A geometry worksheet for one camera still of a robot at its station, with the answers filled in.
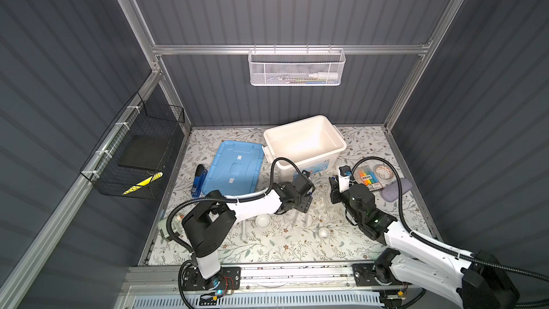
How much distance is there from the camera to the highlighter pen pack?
3.15 ft

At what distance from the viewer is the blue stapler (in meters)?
0.96

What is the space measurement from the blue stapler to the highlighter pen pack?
752mm
